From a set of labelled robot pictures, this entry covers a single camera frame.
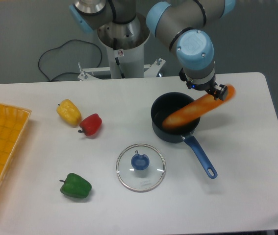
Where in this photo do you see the black cable on floor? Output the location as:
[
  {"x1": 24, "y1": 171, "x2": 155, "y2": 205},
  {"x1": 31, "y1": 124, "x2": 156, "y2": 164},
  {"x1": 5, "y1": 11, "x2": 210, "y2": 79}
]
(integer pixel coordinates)
[{"x1": 38, "y1": 39, "x2": 103, "y2": 82}]

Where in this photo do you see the dark pot with blue handle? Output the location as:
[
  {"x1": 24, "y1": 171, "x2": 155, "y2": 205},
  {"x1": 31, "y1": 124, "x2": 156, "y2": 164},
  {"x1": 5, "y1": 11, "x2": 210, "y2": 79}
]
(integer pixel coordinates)
[{"x1": 151, "y1": 92, "x2": 218, "y2": 179}]

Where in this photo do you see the green bell pepper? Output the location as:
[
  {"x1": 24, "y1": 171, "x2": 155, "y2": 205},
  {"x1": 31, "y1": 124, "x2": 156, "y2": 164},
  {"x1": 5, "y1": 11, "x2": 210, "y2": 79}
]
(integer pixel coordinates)
[{"x1": 59, "y1": 173, "x2": 92, "y2": 199}]

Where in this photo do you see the long orange baguette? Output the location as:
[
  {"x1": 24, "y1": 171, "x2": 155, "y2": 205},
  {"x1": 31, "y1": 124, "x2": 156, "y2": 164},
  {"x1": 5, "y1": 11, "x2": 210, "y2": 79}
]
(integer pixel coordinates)
[{"x1": 162, "y1": 84, "x2": 236, "y2": 131}]

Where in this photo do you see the red bell pepper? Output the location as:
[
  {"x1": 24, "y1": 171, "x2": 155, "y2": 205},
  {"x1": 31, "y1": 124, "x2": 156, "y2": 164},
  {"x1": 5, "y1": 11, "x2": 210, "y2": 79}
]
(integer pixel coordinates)
[{"x1": 78, "y1": 114, "x2": 102, "y2": 136}]

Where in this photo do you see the yellow bell pepper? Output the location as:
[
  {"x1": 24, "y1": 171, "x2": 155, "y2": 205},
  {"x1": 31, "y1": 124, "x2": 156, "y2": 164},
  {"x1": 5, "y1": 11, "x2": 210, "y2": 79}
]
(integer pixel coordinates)
[{"x1": 56, "y1": 99, "x2": 82, "y2": 126}]

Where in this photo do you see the glass lid with blue knob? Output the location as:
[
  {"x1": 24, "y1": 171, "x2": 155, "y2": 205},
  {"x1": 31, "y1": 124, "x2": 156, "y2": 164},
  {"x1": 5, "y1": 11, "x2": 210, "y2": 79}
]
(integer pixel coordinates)
[{"x1": 116, "y1": 143, "x2": 166, "y2": 193}]

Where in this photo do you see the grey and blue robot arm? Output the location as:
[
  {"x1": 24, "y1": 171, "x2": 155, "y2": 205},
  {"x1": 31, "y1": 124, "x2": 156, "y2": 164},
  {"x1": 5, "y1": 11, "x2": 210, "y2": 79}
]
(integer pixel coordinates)
[{"x1": 69, "y1": 0, "x2": 235, "y2": 101}]

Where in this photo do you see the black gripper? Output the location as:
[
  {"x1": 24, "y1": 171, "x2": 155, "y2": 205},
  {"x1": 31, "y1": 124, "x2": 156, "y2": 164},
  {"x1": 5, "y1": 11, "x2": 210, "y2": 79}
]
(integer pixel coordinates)
[{"x1": 179, "y1": 69, "x2": 228, "y2": 101}]

